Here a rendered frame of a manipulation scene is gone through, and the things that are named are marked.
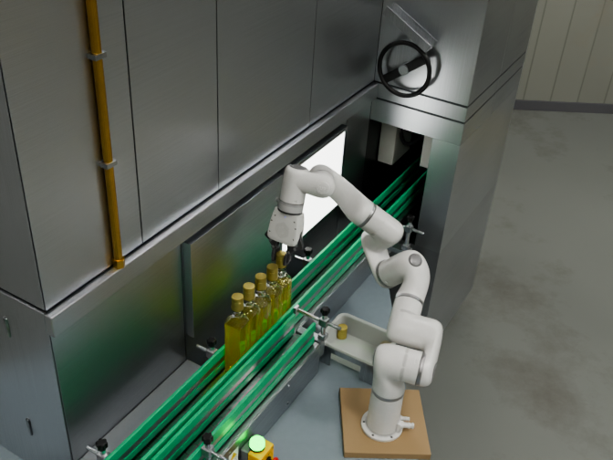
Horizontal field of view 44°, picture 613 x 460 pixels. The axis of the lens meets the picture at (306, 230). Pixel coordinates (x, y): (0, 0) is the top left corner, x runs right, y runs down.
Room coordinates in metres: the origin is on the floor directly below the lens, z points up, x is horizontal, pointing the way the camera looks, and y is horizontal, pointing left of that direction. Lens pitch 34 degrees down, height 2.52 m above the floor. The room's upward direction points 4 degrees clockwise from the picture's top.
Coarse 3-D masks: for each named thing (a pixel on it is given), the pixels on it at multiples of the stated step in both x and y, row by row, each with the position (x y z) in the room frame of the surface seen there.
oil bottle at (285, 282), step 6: (288, 276) 1.84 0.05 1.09; (276, 282) 1.81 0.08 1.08; (282, 282) 1.81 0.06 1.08; (288, 282) 1.83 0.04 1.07; (288, 288) 1.83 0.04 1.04; (288, 294) 1.83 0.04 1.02; (288, 300) 1.83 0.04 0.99; (282, 306) 1.80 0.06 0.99; (288, 306) 1.84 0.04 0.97; (282, 312) 1.80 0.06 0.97
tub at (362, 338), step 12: (336, 324) 1.93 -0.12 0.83; (348, 324) 1.95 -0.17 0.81; (360, 324) 1.93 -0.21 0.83; (372, 324) 1.92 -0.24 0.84; (336, 336) 1.92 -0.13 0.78; (348, 336) 1.93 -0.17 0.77; (360, 336) 1.93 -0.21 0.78; (372, 336) 1.91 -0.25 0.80; (384, 336) 1.89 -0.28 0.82; (336, 348) 1.80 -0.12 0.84; (348, 348) 1.88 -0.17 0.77; (360, 348) 1.88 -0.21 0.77; (372, 348) 1.88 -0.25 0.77; (360, 360) 1.75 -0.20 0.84; (372, 360) 1.83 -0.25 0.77
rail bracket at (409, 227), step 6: (408, 216) 2.35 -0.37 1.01; (414, 216) 2.35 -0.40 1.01; (408, 222) 2.35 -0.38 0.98; (408, 228) 2.34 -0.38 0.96; (408, 234) 2.34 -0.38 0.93; (408, 240) 2.34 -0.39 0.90; (390, 246) 2.36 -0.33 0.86; (396, 246) 2.36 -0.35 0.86; (402, 246) 2.34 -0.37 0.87; (408, 246) 2.34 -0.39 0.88; (396, 252) 2.35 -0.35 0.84
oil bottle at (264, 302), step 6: (258, 300) 1.71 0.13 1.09; (264, 300) 1.71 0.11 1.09; (270, 300) 1.73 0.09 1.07; (264, 306) 1.71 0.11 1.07; (270, 306) 1.74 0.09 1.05; (264, 312) 1.71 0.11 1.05; (270, 312) 1.74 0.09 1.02; (264, 318) 1.71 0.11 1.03; (270, 318) 1.74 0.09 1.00; (264, 324) 1.71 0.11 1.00; (270, 324) 1.74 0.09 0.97; (264, 330) 1.71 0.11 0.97
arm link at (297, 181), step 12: (288, 168) 1.89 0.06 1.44; (300, 168) 1.89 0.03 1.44; (288, 180) 1.87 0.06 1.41; (300, 180) 1.86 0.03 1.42; (312, 180) 1.86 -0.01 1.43; (324, 180) 1.86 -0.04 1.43; (288, 192) 1.85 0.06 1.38; (300, 192) 1.86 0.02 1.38; (312, 192) 1.85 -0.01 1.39; (324, 192) 1.84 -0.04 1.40
